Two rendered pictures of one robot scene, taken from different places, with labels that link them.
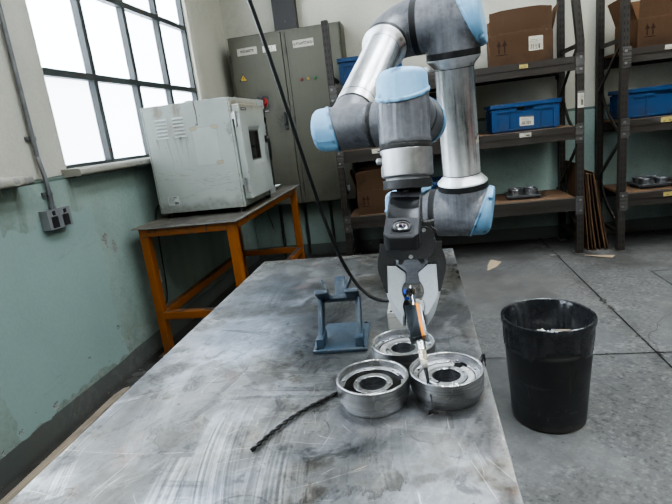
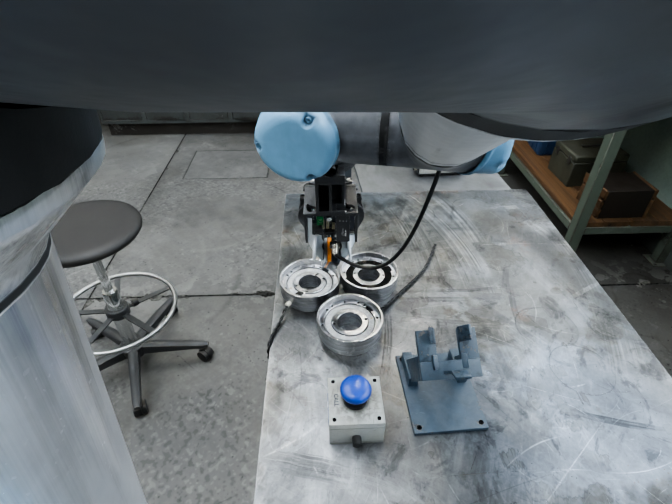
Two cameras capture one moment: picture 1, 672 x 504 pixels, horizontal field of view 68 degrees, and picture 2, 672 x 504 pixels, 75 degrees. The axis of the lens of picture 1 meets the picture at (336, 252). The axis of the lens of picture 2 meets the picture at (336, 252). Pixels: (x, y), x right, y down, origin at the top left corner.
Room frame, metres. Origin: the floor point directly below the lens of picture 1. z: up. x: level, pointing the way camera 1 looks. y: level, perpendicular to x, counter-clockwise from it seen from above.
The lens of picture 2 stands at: (1.23, -0.22, 1.34)
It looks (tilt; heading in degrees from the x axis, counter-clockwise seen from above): 38 degrees down; 167
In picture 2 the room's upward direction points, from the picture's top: straight up
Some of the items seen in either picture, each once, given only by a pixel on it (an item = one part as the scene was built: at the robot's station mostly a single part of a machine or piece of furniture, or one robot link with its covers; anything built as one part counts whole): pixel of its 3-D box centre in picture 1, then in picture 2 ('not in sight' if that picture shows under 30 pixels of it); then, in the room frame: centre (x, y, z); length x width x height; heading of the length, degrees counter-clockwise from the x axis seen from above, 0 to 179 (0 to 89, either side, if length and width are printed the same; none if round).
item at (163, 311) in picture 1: (240, 257); not in sight; (3.43, 0.67, 0.39); 1.50 x 0.62 x 0.78; 169
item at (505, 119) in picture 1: (520, 116); not in sight; (4.15, -1.62, 1.11); 0.52 x 0.38 x 0.22; 79
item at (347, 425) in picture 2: (407, 314); (354, 412); (0.92, -0.12, 0.82); 0.08 x 0.07 x 0.05; 169
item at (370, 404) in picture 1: (373, 388); (368, 277); (0.66, -0.03, 0.82); 0.10 x 0.10 x 0.04
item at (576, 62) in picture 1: (452, 137); not in sight; (4.25, -1.08, 1.00); 1.92 x 0.57 x 2.00; 79
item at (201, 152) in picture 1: (219, 156); not in sight; (3.23, 0.66, 1.10); 0.62 x 0.61 x 0.65; 169
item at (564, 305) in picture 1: (547, 365); not in sight; (1.75, -0.76, 0.21); 0.34 x 0.34 x 0.43
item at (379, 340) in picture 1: (403, 352); (349, 325); (0.76, -0.09, 0.82); 0.10 x 0.10 x 0.04
